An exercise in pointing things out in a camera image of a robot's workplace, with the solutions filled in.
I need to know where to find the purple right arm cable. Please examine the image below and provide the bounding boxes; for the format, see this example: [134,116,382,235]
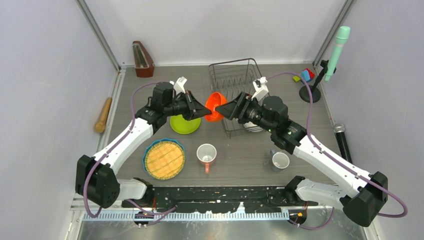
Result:
[266,71,409,231]

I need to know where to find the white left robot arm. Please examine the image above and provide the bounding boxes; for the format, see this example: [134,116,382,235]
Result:
[75,81,212,212]

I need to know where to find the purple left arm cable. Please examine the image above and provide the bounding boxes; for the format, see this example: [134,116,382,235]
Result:
[82,81,180,226]

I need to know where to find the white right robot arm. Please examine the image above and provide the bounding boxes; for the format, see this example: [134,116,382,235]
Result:
[215,92,388,227]

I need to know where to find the brown wooden metronome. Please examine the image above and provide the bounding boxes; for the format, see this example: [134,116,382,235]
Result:
[132,41,155,78]

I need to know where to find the black wire dish rack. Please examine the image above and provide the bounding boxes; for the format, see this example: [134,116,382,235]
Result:
[207,57,279,138]

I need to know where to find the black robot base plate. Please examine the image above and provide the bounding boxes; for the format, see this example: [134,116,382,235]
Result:
[134,185,318,214]

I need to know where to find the grey mug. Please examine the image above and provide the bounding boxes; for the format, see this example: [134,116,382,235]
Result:
[270,149,290,172]

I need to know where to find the white bowl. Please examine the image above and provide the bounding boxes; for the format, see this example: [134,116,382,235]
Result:
[243,121,263,133]

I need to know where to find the lime green plate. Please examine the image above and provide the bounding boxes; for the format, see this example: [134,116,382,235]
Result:
[170,114,201,135]

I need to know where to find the black microphone stand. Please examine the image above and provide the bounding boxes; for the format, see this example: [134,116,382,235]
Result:
[299,60,329,103]

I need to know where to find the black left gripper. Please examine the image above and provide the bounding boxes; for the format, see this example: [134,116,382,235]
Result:
[164,90,212,122]

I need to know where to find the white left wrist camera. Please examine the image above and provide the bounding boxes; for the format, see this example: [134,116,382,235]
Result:
[169,76,187,95]

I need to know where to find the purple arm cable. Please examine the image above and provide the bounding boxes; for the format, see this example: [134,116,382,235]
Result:
[266,71,409,231]
[82,81,180,226]

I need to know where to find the mint green microphone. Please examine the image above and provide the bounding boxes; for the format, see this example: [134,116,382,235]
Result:
[324,26,351,82]

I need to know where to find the colourful toy blocks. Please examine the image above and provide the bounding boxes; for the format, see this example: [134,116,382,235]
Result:
[292,68,316,83]

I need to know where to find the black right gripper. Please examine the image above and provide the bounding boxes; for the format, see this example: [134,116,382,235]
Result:
[215,91,275,134]

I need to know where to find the blue plate with bamboo mat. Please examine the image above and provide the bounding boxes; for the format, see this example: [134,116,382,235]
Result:
[142,138,186,181]

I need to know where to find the black handheld microphone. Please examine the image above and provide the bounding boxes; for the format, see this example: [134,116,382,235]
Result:
[333,123,353,164]

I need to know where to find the pink floral mug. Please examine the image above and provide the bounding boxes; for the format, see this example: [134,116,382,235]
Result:
[196,143,217,174]

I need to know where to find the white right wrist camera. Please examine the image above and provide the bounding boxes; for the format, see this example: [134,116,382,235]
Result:
[252,76,269,102]

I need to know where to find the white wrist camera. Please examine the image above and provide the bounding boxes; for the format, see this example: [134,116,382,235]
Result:
[252,76,269,102]
[169,76,187,95]

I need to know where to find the orange plastic bowl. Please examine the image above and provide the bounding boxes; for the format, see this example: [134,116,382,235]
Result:
[204,92,228,122]

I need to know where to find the wooden rolling pin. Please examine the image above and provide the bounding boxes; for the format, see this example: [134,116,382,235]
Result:
[94,97,113,134]

